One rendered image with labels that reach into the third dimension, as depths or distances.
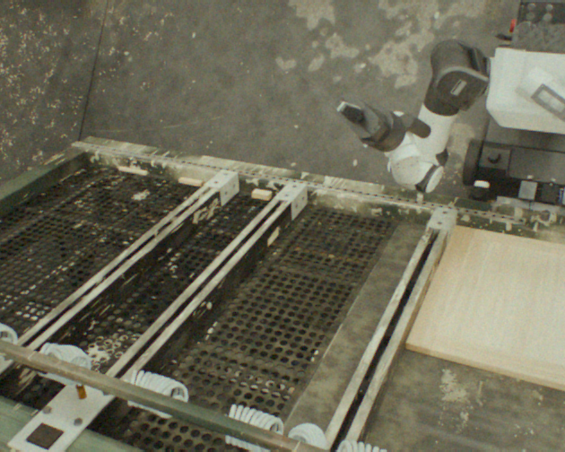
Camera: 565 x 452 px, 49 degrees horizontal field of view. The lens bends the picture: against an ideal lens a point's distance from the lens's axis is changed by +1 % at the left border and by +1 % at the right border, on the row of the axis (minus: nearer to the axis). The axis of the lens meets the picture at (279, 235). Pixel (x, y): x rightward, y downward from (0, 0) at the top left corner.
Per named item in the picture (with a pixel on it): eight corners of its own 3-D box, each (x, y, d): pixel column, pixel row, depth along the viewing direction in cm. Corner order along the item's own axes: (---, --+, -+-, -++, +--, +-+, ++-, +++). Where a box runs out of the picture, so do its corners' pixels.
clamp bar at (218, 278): (312, 204, 203) (312, 135, 190) (64, 501, 112) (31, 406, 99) (284, 199, 207) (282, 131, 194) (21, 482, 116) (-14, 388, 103)
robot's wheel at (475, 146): (472, 153, 278) (472, 128, 260) (483, 155, 276) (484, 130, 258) (461, 193, 271) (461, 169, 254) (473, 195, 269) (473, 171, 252)
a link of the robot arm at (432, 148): (404, 157, 177) (428, 89, 161) (445, 178, 172) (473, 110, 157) (384, 175, 170) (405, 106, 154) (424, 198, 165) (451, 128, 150)
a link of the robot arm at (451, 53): (421, 88, 161) (438, 39, 152) (456, 93, 161) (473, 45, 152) (424, 113, 153) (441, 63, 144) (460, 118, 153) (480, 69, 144)
